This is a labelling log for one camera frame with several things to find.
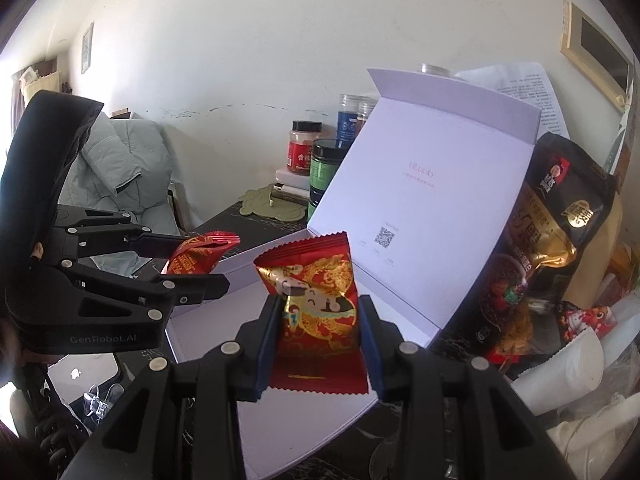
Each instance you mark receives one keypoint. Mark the black gold oatmeal bag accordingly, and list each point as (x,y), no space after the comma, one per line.
(565,198)

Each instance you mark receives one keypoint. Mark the green black jar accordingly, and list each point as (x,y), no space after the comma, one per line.
(326,156)

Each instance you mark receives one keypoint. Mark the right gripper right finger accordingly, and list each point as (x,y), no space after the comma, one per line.
(459,420)

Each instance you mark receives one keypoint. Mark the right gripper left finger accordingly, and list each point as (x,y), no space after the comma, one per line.
(180,421)

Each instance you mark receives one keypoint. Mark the green leaf coaster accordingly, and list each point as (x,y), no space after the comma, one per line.
(260,203)

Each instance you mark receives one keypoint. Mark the red gold candy packet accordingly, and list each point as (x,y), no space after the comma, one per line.
(318,343)

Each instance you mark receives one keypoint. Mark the brown paper bag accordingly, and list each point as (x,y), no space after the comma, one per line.
(586,280)

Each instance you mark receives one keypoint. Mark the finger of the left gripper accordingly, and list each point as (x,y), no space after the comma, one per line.
(73,298)
(82,233)

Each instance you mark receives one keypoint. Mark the lavender open gift box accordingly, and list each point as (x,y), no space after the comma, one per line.
(423,195)

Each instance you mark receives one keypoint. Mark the grey puffer jacket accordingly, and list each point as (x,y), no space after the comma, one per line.
(125,166)

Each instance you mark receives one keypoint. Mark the red label jar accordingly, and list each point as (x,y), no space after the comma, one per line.
(300,143)

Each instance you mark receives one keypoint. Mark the blue label jar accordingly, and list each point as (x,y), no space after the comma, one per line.
(352,114)

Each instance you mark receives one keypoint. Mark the white smartphone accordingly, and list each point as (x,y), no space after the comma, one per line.
(75,374)

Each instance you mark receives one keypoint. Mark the small red snack packet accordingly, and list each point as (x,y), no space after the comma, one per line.
(200,254)

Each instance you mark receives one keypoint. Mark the printed paper sheet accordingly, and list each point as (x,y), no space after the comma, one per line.
(526,81)

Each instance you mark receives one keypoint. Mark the clear acrylic phone stand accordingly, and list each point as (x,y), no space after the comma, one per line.
(98,405)

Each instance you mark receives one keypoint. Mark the white rolled tube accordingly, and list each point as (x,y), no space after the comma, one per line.
(570,374)

